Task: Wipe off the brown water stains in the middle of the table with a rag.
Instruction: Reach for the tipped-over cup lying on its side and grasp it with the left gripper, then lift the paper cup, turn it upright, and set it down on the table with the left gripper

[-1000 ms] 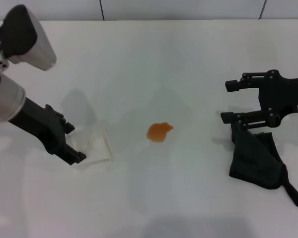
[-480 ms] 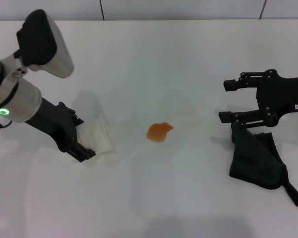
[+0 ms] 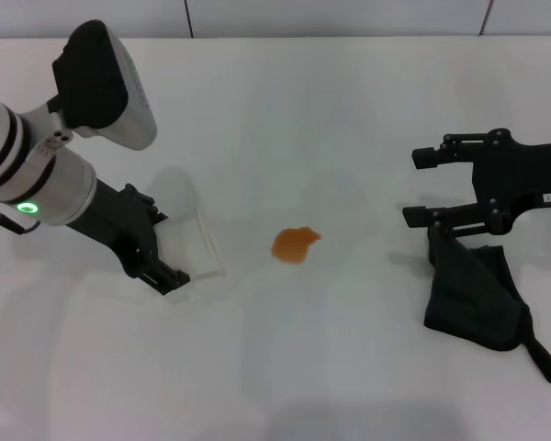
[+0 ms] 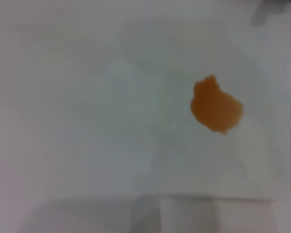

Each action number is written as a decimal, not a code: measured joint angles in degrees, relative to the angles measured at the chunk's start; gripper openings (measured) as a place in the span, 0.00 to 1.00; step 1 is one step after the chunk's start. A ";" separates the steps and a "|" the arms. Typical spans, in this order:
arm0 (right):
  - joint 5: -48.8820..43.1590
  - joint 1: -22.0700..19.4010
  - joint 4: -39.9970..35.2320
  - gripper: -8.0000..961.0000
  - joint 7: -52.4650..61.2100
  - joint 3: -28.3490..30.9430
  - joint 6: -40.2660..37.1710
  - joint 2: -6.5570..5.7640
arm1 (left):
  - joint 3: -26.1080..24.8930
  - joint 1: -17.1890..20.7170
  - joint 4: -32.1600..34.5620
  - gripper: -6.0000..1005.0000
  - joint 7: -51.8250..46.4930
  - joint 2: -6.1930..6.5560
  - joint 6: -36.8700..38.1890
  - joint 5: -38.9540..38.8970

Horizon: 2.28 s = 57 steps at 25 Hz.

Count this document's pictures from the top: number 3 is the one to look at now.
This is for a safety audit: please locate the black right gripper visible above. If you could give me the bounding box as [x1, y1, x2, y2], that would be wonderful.
[401, 128, 551, 241]

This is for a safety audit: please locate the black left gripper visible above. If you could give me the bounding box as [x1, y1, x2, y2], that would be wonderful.
[65, 175, 192, 296]

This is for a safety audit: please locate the white paper cup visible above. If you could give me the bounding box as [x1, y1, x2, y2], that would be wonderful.
[152, 165, 228, 305]

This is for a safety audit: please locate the dark blue rag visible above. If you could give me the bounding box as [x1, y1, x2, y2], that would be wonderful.
[422, 228, 551, 387]

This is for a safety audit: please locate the brown water stain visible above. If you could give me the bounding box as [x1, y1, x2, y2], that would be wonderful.
[269, 225, 323, 266]

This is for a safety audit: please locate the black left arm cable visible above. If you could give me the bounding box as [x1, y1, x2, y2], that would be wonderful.
[0, 195, 43, 236]

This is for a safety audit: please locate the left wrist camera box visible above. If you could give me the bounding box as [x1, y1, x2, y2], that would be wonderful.
[51, 18, 159, 153]

